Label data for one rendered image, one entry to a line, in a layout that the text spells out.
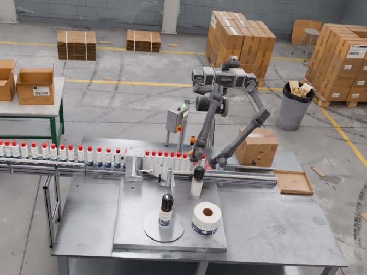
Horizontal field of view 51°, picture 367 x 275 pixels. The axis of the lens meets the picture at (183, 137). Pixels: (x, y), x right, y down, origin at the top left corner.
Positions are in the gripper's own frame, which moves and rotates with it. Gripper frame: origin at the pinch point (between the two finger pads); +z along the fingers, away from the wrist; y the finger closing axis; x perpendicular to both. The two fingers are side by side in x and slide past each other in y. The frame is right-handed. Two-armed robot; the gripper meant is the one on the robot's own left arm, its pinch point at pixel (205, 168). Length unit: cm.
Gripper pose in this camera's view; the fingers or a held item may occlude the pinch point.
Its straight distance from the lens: 328.3
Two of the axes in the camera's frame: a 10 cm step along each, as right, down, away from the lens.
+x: 6.9, 5.7, 4.5
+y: 0.7, 5.7, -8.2
